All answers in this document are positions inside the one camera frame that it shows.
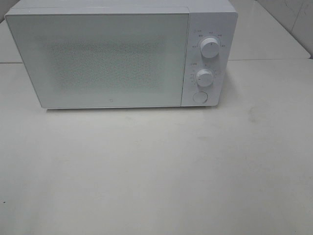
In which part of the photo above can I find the round white door button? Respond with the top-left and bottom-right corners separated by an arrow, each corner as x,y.
193,92 -> 208,104

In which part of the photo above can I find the white timer knob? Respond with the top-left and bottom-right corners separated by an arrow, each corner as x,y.
196,69 -> 214,87

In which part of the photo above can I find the upper white power knob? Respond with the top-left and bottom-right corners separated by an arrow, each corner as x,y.
199,36 -> 221,59

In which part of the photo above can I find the white microwave oven body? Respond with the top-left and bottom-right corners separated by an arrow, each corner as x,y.
5,0 -> 238,108

